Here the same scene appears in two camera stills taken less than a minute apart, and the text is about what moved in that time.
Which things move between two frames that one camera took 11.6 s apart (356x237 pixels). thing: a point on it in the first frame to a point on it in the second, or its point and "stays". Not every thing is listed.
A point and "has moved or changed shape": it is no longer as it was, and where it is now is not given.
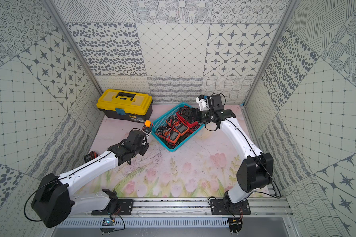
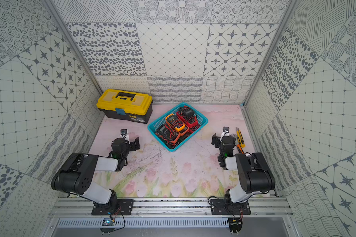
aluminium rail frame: x=196 y=208 stays
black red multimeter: x=92 y=155 has moved or changed shape
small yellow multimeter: x=147 y=128 to x=172 y=120
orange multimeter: x=172 y=136 to x=179 y=139
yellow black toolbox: x=125 y=104 stays
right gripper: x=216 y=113 to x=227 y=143
